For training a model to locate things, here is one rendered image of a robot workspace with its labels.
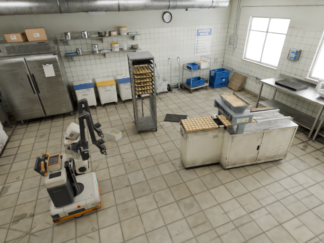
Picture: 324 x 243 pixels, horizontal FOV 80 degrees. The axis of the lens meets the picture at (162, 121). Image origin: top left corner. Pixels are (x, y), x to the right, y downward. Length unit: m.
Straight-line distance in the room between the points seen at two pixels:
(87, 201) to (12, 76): 3.76
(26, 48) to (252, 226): 5.72
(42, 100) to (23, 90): 0.44
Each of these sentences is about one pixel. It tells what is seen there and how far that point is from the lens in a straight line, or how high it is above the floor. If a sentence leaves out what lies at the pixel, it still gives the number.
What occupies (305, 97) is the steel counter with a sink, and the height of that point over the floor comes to 0.88.
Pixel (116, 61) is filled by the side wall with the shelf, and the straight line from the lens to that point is 6.64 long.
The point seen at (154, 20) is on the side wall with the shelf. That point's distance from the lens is 6.81.
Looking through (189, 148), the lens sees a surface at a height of 0.52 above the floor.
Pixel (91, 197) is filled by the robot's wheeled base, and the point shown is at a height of 0.28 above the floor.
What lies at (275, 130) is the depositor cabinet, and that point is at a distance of 3.88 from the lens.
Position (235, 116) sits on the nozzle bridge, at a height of 1.18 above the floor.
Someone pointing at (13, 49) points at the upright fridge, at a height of 1.92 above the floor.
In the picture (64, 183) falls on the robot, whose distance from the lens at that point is 3.00.
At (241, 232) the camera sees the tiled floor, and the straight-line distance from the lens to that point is 3.24.
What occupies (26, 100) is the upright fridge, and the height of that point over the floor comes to 0.71.
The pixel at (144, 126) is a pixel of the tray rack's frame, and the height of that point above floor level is 0.15.
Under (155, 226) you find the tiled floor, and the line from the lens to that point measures 3.13.
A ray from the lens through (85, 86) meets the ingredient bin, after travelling 6.15.
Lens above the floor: 2.68
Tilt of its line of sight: 31 degrees down
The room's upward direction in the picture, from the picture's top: 2 degrees counter-clockwise
